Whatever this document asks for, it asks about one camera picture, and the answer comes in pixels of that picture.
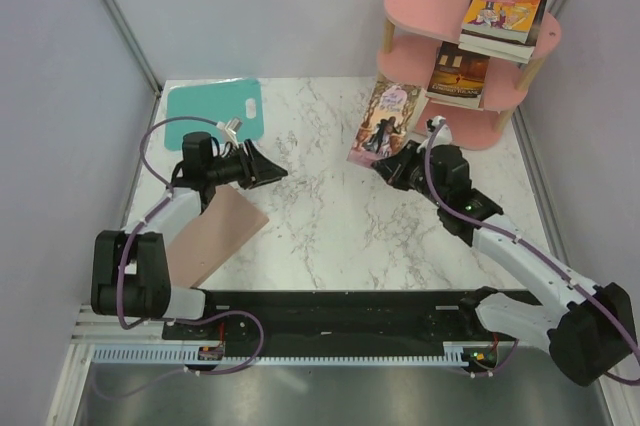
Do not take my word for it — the brown cardboard file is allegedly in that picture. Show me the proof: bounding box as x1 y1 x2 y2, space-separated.
167 185 269 288

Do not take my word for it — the purple cable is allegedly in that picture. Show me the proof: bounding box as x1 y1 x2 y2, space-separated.
422 123 640 387
89 117 274 400

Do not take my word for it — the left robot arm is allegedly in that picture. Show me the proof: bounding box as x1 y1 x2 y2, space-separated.
91 132 288 339

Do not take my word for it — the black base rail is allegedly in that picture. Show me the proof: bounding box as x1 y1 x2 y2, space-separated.
162 290 494 356

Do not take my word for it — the Nineteen Eighty-Four book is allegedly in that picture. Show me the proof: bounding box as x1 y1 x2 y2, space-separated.
458 43 533 64

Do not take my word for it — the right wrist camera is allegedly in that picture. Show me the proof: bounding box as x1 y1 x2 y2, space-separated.
425 116 452 144

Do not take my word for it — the teal plastic file folder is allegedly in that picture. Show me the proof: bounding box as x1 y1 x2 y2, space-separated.
164 78 265 142

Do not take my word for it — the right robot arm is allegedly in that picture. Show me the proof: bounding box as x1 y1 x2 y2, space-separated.
372 141 639 386

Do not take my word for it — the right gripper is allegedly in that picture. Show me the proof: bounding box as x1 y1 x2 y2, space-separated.
372 140 446 208

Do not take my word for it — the dark orange Edward Bulane book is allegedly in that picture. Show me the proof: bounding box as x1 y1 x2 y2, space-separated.
426 42 490 101

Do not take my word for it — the white slotted cable duct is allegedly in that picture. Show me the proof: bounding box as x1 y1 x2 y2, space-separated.
91 344 482 367

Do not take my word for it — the Hamlet red cover book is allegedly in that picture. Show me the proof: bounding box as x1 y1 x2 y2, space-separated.
429 97 483 110

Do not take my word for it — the purple illustrated children's book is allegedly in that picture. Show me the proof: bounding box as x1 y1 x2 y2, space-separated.
347 79 427 168

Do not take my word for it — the Roald Dahl Charlie book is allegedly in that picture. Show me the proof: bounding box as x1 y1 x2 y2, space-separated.
461 0 542 44

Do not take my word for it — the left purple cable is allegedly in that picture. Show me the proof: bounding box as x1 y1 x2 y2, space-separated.
89 117 274 400

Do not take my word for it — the pink three-tier shelf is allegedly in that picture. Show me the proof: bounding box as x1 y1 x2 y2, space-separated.
377 0 562 151

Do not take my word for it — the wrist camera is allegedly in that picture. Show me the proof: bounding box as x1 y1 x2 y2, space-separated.
425 116 452 144
216 117 243 147

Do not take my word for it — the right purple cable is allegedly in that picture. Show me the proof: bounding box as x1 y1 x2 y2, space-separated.
422 123 640 387

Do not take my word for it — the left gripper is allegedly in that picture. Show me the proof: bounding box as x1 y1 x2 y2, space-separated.
206 139 287 190

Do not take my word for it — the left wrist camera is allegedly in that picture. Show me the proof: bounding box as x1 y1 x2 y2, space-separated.
216 117 243 147

